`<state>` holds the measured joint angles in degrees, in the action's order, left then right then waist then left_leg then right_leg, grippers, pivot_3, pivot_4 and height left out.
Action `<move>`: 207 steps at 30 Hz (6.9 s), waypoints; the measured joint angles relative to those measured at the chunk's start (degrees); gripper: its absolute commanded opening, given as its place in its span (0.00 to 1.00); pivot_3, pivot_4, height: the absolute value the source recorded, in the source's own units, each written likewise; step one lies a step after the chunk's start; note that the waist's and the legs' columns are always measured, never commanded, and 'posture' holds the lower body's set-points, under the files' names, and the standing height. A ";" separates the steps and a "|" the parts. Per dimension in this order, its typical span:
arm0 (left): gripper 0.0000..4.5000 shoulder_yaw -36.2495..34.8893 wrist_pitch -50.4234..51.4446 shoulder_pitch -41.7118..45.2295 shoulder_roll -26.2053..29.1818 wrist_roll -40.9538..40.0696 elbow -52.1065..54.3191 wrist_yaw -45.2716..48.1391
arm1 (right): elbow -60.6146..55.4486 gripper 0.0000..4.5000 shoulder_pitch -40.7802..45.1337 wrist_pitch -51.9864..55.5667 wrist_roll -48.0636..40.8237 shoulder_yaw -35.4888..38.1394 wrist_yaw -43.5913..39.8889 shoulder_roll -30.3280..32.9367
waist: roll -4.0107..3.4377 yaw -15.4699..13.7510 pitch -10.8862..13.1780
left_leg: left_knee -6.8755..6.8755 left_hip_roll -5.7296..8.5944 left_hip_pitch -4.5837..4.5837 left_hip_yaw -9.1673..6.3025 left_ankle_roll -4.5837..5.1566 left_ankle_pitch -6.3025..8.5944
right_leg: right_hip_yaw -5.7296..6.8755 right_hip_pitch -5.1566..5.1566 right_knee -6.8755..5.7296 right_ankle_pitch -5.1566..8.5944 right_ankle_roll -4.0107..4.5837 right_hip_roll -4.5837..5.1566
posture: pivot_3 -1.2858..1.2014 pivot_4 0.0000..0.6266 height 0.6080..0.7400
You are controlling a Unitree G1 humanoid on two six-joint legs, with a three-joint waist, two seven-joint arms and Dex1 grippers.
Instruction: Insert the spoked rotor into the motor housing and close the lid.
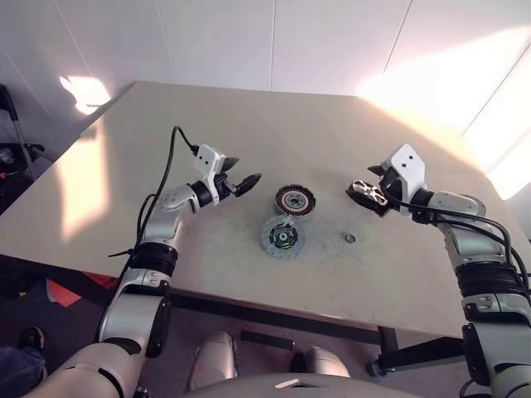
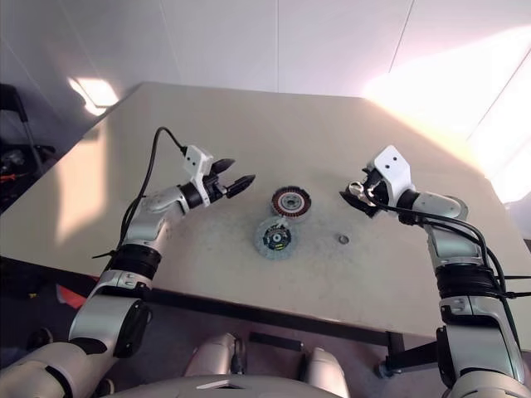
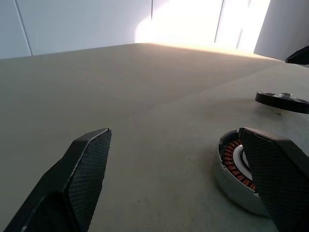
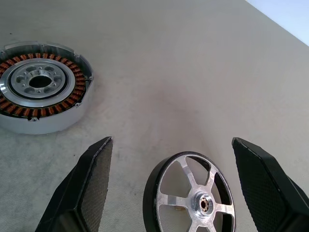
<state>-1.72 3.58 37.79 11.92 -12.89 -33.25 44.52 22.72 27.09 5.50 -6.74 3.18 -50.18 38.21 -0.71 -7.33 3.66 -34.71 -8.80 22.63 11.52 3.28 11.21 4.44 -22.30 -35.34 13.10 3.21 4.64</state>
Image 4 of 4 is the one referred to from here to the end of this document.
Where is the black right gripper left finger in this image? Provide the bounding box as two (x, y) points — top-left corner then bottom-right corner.
(35, 136), (113, 232)

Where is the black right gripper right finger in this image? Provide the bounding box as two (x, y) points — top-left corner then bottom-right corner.
(231, 137), (309, 232)

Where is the black-rimmed silver spoked rotor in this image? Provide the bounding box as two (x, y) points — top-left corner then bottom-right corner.
(142, 151), (237, 232)

